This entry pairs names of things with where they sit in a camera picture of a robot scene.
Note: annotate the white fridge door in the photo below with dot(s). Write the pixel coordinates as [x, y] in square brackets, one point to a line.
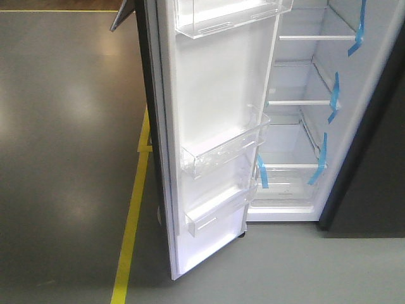
[197, 87]

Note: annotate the clear middle door bin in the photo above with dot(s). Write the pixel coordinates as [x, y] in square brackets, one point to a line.
[205, 155]

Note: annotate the clear door bin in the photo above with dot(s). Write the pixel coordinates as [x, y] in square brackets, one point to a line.
[219, 206]
[199, 18]
[205, 155]

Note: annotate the clear lower door bin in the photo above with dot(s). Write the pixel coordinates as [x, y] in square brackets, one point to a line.
[219, 206]

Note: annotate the blue tape drawer left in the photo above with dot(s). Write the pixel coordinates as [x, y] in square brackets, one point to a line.
[263, 173]

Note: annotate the clear crisper drawer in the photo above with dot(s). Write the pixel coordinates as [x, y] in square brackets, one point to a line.
[288, 186]

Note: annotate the blue tape lower right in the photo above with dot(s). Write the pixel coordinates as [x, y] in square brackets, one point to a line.
[322, 162]

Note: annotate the clear upper door bin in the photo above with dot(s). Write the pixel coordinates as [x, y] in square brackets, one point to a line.
[199, 18]

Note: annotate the blue tape middle shelf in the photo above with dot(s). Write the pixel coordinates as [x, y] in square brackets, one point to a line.
[334, 98]

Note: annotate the blue tape shelf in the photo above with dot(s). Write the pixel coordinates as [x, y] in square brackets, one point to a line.
[360, 33]
[334, 98]

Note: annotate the sign stand with round base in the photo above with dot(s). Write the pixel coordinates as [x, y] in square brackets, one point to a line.
[126, 9]

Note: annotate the blue tape upper shelf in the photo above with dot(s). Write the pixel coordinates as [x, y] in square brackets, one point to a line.
[360, 33]

